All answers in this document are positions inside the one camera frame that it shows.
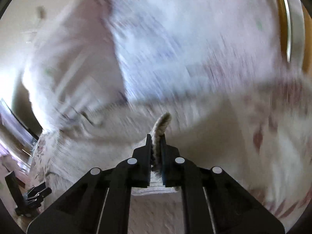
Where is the beige cable-knit sweater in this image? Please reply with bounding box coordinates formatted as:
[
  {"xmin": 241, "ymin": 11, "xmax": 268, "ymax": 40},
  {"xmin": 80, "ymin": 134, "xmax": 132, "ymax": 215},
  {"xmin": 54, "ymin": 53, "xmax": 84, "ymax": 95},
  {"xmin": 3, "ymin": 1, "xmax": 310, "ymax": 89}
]
[{"xmin": 42, "ymin": 113, "xmax": 176, "ymax": 196}]

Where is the floral bed quilt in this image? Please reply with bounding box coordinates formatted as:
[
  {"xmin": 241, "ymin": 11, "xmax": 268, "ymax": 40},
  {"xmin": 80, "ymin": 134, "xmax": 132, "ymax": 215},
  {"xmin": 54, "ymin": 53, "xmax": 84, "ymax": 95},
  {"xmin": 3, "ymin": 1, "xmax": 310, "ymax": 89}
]
[{"xmin": 28, "ymin": 77, "xmax": 311, "ymax": 231}]

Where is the pink floral pillow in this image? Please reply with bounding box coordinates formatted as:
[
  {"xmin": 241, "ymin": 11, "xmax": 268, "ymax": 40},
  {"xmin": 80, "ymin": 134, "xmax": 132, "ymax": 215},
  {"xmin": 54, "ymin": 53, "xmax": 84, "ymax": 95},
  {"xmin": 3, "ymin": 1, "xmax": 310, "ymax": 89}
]
[{"xmin": 22, "ymin": 0, "xmax": 125, "ymax": 131}]

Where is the blue printed pillow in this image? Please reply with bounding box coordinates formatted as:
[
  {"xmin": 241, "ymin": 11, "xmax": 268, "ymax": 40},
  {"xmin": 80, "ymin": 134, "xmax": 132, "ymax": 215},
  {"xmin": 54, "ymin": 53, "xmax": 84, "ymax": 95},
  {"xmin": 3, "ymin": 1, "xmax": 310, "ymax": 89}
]
[{"xmin": 107, "ymin": 0, "xmax": 284, "ymax": 101}]

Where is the wooden headboard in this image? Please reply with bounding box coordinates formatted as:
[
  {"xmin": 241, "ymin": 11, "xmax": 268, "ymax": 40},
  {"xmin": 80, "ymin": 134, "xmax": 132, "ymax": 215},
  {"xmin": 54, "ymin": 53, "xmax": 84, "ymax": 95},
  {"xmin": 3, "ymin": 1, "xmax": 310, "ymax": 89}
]
[{"xmin": 276, "ymin": 0, "xmax": 311, "ymax": 76}]

